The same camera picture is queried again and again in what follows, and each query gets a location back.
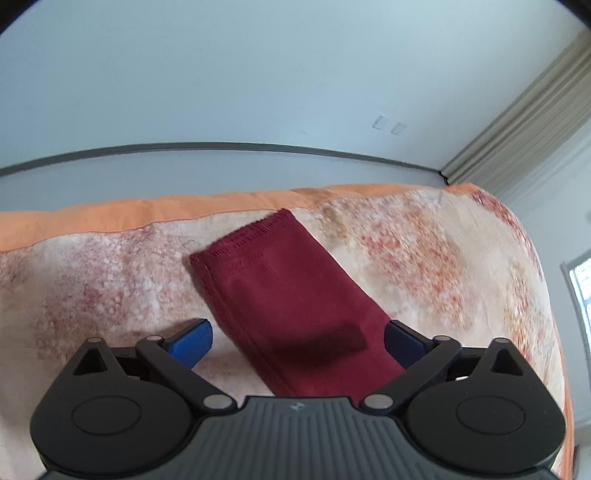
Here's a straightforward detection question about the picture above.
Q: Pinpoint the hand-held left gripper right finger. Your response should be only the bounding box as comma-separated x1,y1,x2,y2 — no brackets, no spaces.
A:
360,319,527,413

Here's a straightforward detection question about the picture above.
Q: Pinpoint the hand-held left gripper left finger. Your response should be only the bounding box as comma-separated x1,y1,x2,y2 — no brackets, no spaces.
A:
61,318,237,413

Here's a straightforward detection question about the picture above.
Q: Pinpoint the dark red cloth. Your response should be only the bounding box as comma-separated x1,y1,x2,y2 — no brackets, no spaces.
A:
189,209,407,398

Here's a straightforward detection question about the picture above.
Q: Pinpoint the orange patterned blanket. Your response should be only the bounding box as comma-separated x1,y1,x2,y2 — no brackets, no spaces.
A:
0,183,575,480

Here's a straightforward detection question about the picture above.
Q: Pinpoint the window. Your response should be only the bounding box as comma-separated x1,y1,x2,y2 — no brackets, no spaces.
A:
560,249,591,361

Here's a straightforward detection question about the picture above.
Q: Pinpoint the beige curtain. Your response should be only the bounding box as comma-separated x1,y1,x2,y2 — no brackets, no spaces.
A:
441,28,591,199

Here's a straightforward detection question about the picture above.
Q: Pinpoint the grey wall rail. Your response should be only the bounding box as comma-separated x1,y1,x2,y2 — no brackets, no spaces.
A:
0,142,451,186

